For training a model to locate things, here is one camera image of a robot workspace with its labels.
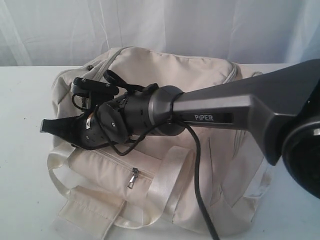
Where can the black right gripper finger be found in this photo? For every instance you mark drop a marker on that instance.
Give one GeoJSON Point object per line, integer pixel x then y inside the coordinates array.
{"type": "Point", "coordinates": [67, 128]}
{"type": "Point", "coordinates": [88, 143]}

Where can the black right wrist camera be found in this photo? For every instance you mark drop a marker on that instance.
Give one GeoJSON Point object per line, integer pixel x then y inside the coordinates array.
{"type": "Point", "coordinates": [87, 93]}

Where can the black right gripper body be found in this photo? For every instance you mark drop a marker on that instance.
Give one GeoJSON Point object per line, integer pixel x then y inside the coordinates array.
{"type": "Point", "coordinates": [116, 118]}

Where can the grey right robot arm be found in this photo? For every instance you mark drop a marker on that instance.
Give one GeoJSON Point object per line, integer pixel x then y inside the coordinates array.
{"type": "Point", "coordinates": [281, 110]}

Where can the cream fabric duffel bag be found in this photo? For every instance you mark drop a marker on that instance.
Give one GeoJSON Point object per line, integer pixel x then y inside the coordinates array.
{"type": "Point", "coordinates": [156, 179]}

